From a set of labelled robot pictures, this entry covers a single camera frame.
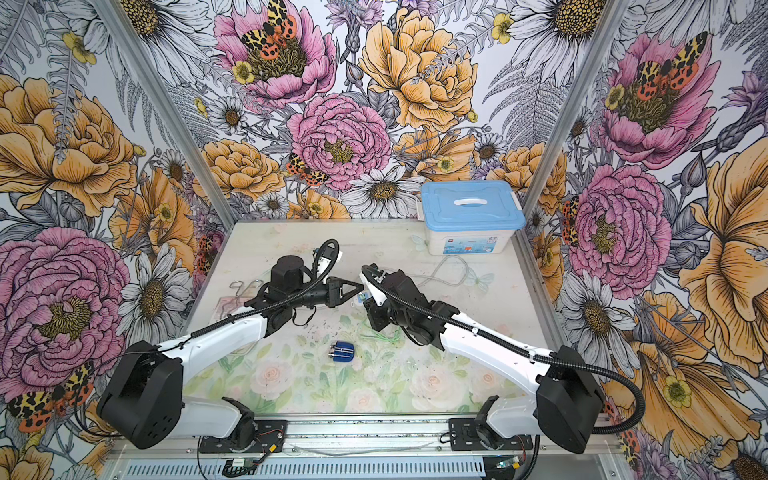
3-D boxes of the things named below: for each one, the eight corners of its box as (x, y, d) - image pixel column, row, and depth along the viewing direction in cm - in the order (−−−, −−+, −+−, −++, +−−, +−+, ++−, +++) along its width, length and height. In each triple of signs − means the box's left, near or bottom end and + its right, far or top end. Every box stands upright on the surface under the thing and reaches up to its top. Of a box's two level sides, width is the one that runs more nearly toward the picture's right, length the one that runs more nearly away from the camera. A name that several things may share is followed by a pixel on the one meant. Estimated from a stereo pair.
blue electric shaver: (330, 362, 88) (328, 357, 86) (332, 346, 91) (330, 341, 89) (353, 362, 88) (352, 358, 86) (355, 346, 91) (354, 341, 89)
